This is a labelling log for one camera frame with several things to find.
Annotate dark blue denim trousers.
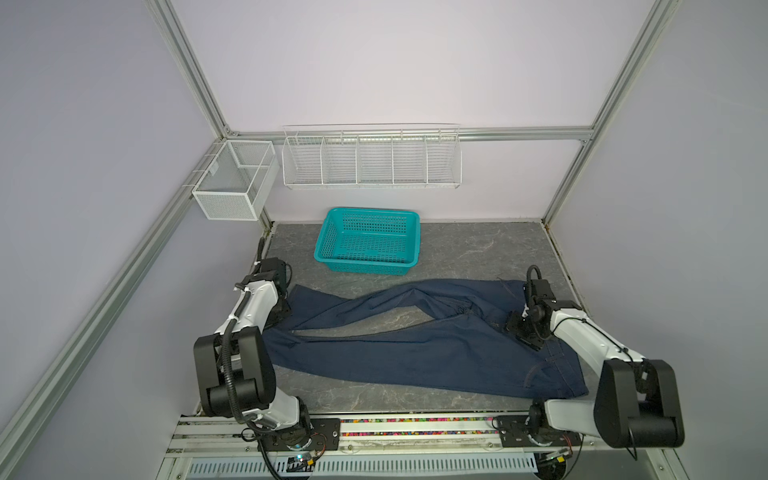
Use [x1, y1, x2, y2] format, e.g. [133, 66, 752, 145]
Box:
[264, 279, 588, 399]

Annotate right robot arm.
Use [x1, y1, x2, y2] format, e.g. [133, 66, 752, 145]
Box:
[505, 265, 685, 451]

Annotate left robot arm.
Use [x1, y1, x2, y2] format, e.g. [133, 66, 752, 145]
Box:
[193, 238, 313, 449]

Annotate teal plastic basket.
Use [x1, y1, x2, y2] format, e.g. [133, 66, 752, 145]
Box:
[314, 207, 421, 276]

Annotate small white mesh box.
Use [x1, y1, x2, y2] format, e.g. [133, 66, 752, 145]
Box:
[192, 140, 280, 221]

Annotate colourful bead strip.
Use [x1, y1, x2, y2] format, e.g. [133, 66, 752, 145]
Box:
[340, 414, 498, 437]

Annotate green circuit board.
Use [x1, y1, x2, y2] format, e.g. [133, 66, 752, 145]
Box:
[285, 455, 315, 473]

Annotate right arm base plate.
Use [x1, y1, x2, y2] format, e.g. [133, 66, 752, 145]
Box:
[491, 414, 582, 448]

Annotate aluminium frame rail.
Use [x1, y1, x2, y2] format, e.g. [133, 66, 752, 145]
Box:
[228, 123, 595, 143]

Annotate long white wire shelf basket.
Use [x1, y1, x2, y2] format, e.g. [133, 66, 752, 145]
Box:
[282, 136, 463, 189]

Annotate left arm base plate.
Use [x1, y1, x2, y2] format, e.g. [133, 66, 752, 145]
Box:
[262, 418, 341, 452]

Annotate white slotted cable duct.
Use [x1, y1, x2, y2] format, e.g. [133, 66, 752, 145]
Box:
[181, 452, 538, 479]

